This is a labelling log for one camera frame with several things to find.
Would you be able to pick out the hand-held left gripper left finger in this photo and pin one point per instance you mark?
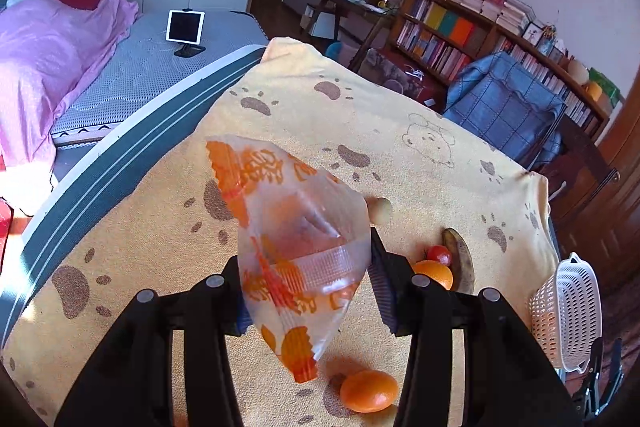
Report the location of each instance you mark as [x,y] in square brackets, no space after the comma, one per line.
[227,302]

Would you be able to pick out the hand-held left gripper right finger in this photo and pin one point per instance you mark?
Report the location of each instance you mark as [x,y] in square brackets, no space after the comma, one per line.
[382,287]

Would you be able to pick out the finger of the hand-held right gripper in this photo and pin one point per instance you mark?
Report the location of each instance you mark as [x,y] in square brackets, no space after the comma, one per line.
[595,367]
[616,367]

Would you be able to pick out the orange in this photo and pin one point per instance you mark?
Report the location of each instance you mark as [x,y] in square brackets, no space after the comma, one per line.
[369,391]
[434,275]

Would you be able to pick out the white plastic basket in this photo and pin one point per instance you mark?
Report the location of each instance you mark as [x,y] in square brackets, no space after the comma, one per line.
[567,317]

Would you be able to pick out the red tomato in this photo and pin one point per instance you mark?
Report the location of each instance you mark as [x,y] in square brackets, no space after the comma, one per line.
[439,254]

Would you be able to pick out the brown spotted banana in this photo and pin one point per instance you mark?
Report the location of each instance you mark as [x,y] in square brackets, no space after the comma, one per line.
[462,264]

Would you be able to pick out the orange print plastic bag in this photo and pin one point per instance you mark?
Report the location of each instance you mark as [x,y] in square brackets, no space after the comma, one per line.
[300,227]

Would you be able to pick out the small beige round fruit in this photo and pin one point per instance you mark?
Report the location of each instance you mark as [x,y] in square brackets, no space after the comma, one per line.
[380,211]

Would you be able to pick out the yellow paw print blanket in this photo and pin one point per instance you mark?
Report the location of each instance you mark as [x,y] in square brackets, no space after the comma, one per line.
[400,157]

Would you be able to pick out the grey striped mattress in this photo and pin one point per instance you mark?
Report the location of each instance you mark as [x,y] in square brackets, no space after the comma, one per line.
[125,147]

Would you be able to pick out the blue plaid cloth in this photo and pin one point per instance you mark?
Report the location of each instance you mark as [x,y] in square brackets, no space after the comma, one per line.
[500,107]

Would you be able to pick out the red cloth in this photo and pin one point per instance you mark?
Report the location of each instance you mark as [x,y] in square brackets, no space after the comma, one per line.
[5,224]

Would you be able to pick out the blue ball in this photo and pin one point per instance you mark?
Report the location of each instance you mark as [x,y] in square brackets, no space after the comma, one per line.
[334,51]

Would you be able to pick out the grey patterned bed mattress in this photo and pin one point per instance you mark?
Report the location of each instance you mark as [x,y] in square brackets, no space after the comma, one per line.
[145,67]

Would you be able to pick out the black tablet stand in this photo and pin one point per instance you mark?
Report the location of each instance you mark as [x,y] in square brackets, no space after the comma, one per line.
[190,49]

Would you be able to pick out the wooden bookshelf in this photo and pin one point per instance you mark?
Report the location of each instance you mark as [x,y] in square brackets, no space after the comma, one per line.
[450,37]

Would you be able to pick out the white box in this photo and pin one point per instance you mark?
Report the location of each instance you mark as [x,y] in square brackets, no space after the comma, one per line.
[320,23]

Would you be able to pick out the wooden desk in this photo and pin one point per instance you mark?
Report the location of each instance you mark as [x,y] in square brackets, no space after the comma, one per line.
[350,14]

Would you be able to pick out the orange cup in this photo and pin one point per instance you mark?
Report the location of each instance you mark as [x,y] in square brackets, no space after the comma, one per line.
[594,92]

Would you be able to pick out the white tablet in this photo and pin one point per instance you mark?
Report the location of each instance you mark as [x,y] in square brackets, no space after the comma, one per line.
[185,26]

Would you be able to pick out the green bag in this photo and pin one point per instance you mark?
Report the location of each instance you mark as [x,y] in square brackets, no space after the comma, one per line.
[606,84]

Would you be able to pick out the beige round vase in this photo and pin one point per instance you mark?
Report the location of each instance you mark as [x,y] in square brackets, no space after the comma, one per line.
[577,72]

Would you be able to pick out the pink blanket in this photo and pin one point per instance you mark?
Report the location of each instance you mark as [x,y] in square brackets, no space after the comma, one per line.
[45,57]

